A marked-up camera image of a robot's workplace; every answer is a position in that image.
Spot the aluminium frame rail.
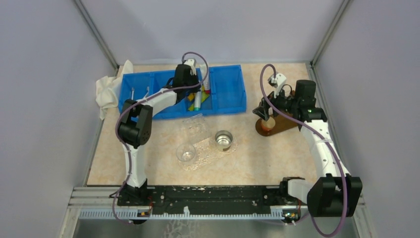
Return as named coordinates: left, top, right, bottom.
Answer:
left=67, top=185, right=366, bottom=220

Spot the clear textured oval tray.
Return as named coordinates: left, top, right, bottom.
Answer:
left=177, top=135, right=239, bottom=172

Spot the clear glass cup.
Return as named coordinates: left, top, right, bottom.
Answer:
left=176, top=143, right=196, bottom=162

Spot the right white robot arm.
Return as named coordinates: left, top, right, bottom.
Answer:
left=253, top=79, right=363, bottom=217

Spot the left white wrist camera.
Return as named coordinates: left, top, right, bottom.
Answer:
left=183, top=58, right=197, bottom=75

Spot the tall white toothpaste tube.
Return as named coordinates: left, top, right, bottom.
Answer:
left=200, top=64, right=211, bottom=95

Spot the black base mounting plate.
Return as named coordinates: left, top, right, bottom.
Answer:
left=116, top=185, right=302, bottom=222

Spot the brown wooden tray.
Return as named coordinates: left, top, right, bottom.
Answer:
left=255, top=115, right=298, bottom=137

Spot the white crumpled cloth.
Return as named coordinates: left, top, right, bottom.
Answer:
left=96, top=60, right=134, bottom=120

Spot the white toothpaste teal cap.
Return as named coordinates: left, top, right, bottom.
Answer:
left=194, top=91, right=202, bottom=111

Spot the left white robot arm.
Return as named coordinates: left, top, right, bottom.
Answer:
left=115, top=62, right=202, bottom=205

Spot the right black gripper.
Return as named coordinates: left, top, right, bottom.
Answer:
left=253, top=84, right=299, bottom=121

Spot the white ceramic cup cork base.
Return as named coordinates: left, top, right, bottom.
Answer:
left=261, top=117, right=276, bottom=131

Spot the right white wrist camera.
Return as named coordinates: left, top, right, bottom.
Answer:
left=268, top=73, right=287, bottom=98

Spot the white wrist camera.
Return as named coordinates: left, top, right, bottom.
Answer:
left=183, top=58, right=197, bottom=75
left=268, top=73, right=287, bottom=98

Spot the blue divided plastic bin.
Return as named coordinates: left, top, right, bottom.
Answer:
left=118, top=65, right=247, bottom=119

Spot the silver metal cup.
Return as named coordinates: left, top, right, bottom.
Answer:
left=214, top=130, right=233, bottom=151

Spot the yellow green tube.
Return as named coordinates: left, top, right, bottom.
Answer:
left=187, top=93, right=210, bottom=111

